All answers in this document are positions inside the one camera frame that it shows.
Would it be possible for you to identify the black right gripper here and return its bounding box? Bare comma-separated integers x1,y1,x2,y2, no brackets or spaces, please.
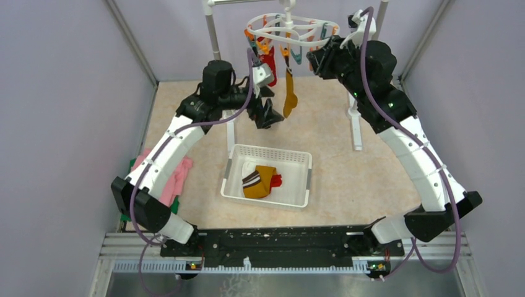
307,35,368,103

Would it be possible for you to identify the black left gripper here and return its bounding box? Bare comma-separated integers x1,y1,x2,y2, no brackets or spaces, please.
219,84,284,128

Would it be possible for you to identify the mustard yellow sock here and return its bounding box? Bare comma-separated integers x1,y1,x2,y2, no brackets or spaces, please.
283,68,298,118
241,165,279,199

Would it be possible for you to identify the white plastic clip hanger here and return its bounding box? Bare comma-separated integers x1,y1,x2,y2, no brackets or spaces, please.
246,1,341,47

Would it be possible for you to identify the white sock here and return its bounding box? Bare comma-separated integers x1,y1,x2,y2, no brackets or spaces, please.
241,161,257,178

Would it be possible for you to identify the red snowflake sock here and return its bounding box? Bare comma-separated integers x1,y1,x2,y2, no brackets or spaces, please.
259,48,277,87
269,174,282,190

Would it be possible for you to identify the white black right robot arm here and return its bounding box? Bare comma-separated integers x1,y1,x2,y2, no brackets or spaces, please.
306,36,483,255

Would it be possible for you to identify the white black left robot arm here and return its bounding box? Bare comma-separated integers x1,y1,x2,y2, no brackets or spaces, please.
110,58,283,256

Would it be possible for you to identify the white plastic basket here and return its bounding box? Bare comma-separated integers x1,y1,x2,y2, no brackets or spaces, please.
220,144,312,211

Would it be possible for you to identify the orange clothespin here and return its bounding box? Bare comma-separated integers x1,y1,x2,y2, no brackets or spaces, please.
244,29,271,55

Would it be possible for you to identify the white metal drying rack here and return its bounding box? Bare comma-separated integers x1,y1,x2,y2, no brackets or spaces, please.
201,0,389,151

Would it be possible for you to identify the pink cloth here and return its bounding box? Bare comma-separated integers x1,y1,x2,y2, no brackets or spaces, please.
131,148,194,208

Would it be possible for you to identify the green cloth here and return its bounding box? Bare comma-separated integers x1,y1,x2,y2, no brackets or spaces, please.
120,158,180,222

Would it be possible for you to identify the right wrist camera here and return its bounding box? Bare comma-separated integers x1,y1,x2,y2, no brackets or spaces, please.
339,6,376,49

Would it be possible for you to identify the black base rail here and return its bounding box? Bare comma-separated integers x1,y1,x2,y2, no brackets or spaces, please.
160,225,405,269

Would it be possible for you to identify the white cable duct strip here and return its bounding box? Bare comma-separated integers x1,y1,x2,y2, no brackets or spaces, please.
113,259,370,274

